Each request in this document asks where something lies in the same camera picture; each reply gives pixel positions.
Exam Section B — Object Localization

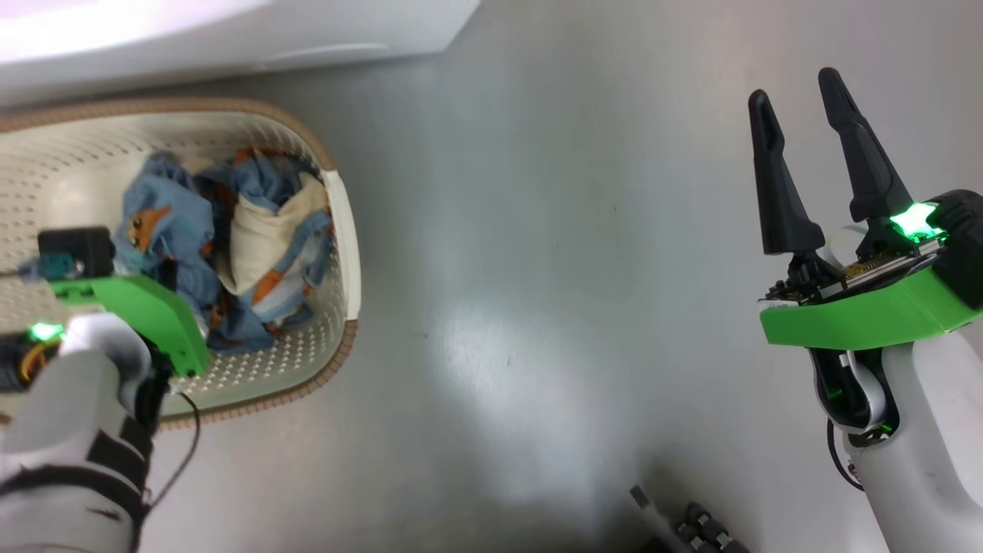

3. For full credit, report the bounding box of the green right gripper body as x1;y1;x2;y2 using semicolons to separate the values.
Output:
759;204;983;348

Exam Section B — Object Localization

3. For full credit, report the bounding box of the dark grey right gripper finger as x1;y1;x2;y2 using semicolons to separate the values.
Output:
818;68;915;224
749;90;826;256

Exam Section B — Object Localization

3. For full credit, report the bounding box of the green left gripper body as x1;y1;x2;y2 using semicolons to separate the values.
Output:
50;274;210;377

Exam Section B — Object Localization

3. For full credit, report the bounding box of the blue patterned garment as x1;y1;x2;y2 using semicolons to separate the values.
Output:
115;148;336;354

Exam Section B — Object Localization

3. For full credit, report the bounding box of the cream cloth garment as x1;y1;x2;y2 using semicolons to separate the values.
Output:
217;173;331;296

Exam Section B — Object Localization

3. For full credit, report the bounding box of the cream perforated laundry basket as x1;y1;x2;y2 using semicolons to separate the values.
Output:
0;98;362;431

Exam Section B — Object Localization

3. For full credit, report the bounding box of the white front-load washing machine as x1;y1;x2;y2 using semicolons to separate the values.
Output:
0;0;481;108

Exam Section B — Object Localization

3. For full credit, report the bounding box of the teal cable connector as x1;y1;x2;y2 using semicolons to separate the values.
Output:
19;256;85;281

